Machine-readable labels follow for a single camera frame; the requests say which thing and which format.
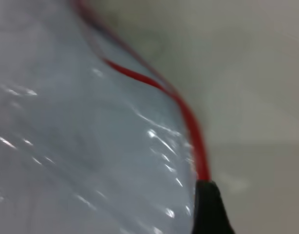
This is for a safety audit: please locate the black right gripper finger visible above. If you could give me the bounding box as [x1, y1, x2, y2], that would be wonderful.
[192, 180, 236, 234]

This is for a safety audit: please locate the transparent bag with red zipper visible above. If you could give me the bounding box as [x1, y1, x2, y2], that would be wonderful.
[0, 0, 211, 234]

